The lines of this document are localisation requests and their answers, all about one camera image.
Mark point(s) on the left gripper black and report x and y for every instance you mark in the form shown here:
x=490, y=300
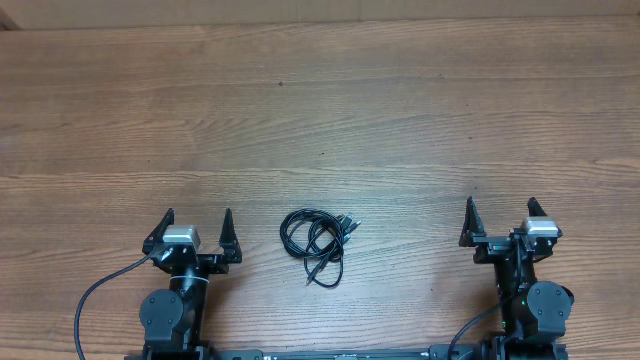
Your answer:
x=218, y=263

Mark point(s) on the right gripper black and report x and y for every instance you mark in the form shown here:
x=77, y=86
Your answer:
x=492, y=246

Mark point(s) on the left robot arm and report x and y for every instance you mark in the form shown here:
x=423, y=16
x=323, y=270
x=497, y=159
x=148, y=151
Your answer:
x=173, y=318

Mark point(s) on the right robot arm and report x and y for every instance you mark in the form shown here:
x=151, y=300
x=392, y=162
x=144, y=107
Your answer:
x=533, y=312

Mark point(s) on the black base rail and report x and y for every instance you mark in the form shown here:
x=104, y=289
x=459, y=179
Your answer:
x=434, y=352

